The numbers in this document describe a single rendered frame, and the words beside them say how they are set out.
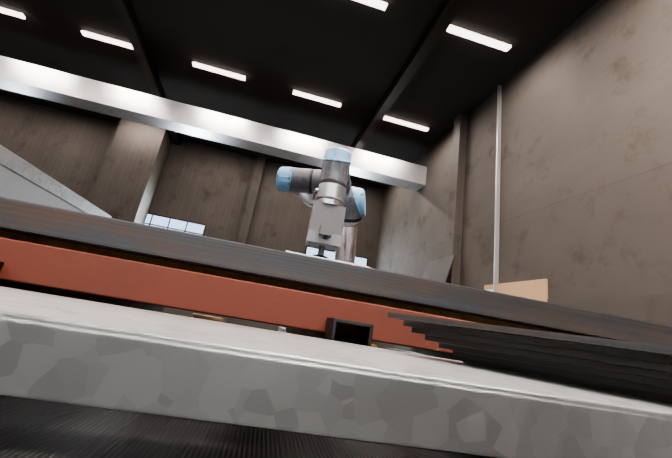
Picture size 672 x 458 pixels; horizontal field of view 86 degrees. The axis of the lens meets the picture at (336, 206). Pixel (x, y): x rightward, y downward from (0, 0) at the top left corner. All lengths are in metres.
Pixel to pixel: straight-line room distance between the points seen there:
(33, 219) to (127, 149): 12.27
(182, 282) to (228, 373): 0.34
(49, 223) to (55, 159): 13.90
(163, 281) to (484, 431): 0.41
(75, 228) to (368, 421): 0.46
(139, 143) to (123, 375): 12.68
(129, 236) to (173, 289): 0.09
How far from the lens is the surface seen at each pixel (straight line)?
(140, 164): 12.56
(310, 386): 0.18
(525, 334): 0.37
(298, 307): 0.50
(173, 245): 0.52
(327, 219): 0.90
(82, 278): 0.55
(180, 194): 13.05
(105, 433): 0.77
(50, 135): 14.87
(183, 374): 0.18
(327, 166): 0.95
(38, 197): 1.36
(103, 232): 0.55
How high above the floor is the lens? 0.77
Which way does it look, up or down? 18 degrees up
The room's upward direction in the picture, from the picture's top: 10 degrees clockwise
